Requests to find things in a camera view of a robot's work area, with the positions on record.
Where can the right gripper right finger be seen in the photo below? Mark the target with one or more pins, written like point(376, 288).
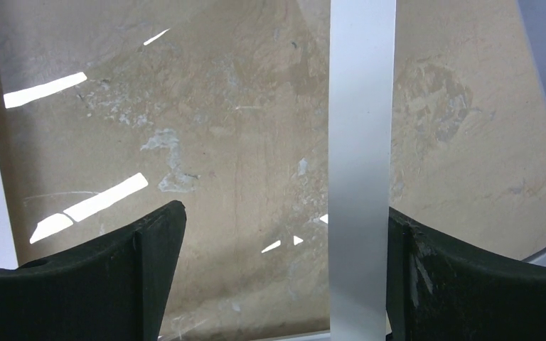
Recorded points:
point(441, 288)

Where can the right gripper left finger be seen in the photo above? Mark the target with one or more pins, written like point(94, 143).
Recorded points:
point(113, 287)

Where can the clear plastic sheet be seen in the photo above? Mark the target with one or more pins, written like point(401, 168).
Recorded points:
point(110, 109)

